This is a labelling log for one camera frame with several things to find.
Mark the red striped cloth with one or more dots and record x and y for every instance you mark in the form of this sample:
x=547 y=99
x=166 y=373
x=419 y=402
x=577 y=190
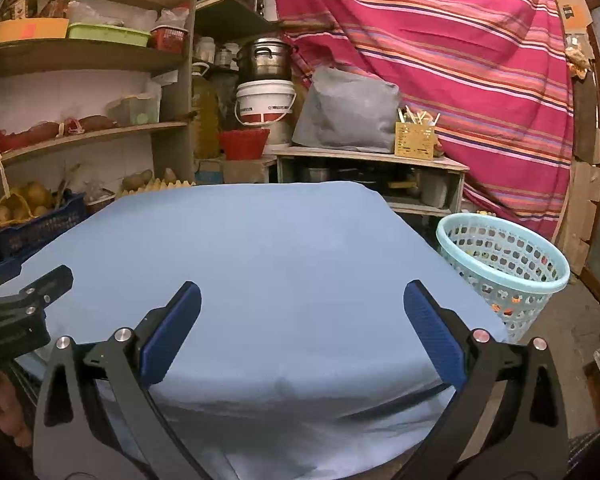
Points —
x=455 y=75

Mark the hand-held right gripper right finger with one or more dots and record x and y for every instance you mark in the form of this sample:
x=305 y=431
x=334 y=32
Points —
x=435 y=330

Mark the red net bag of sweet potatoes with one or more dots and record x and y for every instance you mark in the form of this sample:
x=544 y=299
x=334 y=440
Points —
x=40 y=132

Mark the clear plastic container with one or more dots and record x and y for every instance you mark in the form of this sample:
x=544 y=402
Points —
x=135 y=110

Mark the red plastic basin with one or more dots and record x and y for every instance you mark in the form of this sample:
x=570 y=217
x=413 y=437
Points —
x=242 y=145

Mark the green plastic tray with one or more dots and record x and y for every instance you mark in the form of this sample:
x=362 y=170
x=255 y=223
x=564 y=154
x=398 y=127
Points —
x=110 y=35

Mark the light blue plastic basket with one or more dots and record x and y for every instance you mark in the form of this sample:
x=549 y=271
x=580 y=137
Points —
x=530 y=287

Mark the large metal pot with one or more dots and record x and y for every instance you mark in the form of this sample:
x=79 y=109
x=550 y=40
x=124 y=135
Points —
x=265 y=60

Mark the yellow oil bottle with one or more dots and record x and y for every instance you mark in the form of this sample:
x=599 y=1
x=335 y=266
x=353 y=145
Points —
x=205 y=110

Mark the yellow foam pad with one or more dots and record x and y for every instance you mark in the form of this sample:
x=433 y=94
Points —
x=150 y=187

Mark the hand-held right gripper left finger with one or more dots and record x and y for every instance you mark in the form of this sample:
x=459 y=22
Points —
x=167 y=335

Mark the small steel pot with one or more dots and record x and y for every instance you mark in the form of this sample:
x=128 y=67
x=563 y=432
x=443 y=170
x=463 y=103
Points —
x=315 y=175

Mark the grey fabric bag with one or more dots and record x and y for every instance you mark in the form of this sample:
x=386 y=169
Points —
x=345 y=110

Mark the wooden shelf unit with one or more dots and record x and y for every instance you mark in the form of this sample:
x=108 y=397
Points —
x=80 y=55

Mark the white plastic bucket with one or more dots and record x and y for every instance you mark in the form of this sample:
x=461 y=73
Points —
x=265 y=100

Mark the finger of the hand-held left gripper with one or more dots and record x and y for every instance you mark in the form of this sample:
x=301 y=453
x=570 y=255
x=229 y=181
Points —
x=50 y=282
x=0 y=275

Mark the blue tablecloth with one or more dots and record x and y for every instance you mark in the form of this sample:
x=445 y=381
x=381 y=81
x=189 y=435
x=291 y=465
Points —
x=280 y=285

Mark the small red basket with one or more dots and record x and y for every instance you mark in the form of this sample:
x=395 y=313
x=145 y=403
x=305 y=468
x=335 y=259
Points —
x=170 y=40

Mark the yellow box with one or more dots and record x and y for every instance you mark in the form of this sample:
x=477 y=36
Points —
x=30 y=30

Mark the blue plastic crate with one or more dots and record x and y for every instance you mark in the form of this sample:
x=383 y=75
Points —
x=35 y=235

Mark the woven basket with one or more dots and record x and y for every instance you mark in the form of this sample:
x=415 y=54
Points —
x=10 y=212

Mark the cardboard box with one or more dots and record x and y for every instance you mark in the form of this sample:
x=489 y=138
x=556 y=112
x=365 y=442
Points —
x=240 y=172

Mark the low wooden cabinet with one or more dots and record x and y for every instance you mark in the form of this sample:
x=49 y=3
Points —
x=370 y=157

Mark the person's left hand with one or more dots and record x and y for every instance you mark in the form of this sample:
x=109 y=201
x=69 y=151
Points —
x=12 y=410

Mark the cardboard sheet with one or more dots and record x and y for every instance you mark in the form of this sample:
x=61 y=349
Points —
x=572 y=5

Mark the yellow utensil holder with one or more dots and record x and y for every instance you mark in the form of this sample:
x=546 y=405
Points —
x=415 y=142

